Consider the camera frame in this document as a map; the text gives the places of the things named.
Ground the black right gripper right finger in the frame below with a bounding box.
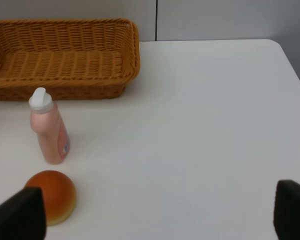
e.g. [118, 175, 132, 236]
[273, 180, 300, 240]

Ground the pink bottle white cap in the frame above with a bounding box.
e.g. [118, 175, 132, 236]
[28, 87, 70, 165]

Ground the brown bread bun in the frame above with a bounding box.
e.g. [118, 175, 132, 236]
[25, 170, 77, 227]

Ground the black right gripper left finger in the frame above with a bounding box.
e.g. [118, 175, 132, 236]
[0, 187, 47, 240]

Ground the tan wicker basket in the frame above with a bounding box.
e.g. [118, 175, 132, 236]
[0, 18, 140, 101]

